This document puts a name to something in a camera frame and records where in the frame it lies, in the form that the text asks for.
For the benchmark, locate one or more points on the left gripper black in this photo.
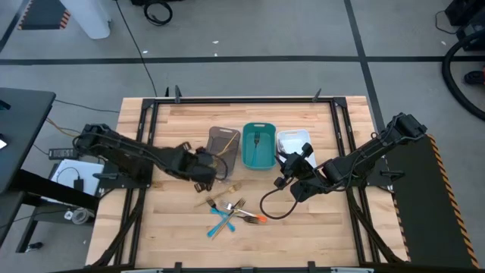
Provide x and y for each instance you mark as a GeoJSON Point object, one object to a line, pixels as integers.
{"type": "Point", "coordinates": [197, 167]}

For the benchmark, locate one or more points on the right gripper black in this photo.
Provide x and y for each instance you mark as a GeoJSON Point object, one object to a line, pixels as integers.
{"type": "Point", "coordinates": [307, 184]}

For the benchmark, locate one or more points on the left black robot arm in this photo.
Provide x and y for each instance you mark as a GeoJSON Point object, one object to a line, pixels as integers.
{"type": "Point", "coordinates": [132, 153]}

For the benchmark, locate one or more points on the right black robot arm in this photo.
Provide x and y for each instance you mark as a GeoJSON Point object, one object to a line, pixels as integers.
{"type": "Point", "coordinates": [371, 148]}

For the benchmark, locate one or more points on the teal plastic bin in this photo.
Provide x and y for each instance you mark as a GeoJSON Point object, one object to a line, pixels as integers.
{"type": "Point", "coordinates": [265, 151]}

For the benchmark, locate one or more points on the white plastic bin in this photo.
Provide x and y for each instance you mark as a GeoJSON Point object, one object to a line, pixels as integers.
{"type": "Point", "coordinates": [297, 142]}

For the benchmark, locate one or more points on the grey translucent plastic bin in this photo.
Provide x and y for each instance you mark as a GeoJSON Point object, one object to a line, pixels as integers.
{"type": "Point", "coordinates": [221, 142]}

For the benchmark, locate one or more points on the white paper sheet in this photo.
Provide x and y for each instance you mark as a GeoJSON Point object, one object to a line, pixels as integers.
{"type": "Point", "coordinates": [91, 174]}

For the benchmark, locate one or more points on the small black charger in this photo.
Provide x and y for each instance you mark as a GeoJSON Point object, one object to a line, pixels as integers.
{"type": "Point", "coordinates": [78, 184]}

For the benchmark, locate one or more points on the black power adapter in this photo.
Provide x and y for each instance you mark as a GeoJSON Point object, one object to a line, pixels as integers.
{"type": "Point", "coordinates": [60, 153]}

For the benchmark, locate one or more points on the black platform hazard striped edge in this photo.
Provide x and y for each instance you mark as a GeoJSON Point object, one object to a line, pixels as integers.
{"type": "Point", "coordinates": [424, 208]}

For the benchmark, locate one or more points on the black desk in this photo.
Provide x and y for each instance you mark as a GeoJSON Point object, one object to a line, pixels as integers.
{"type": "Point", "coordinates": [22, 125]}

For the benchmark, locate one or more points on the black mat hazard stripes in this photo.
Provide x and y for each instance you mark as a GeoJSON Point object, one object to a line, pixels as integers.
{"type": "Point", "coordinates": [41, 13]}

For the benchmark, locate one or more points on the black equipment box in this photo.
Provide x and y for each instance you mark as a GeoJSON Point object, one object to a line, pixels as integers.
{"type": "Point", "coordinates": [470, 15]}

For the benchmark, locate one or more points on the black aluminium table frame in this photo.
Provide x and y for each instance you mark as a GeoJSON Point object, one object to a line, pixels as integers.
{"type": "Point", "coordinates": [242, 100]}

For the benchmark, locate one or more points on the white post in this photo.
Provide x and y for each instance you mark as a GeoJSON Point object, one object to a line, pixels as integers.
{"type": "Point", "coordinates": [89, 19]}

